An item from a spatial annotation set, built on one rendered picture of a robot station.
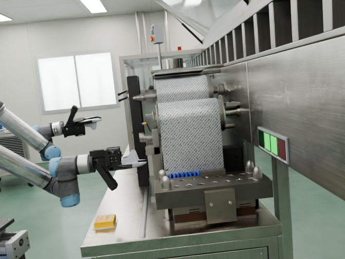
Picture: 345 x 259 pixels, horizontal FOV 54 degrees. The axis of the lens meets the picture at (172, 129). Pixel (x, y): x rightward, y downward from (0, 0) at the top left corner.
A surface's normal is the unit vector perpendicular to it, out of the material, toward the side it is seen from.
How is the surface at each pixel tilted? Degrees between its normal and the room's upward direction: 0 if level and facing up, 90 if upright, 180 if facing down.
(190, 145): 90
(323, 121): 90
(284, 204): 90
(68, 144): 90
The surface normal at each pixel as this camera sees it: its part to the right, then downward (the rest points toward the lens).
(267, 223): -0.10, -0.99
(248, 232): 0.04, 0.13
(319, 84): -0.99, 0.10
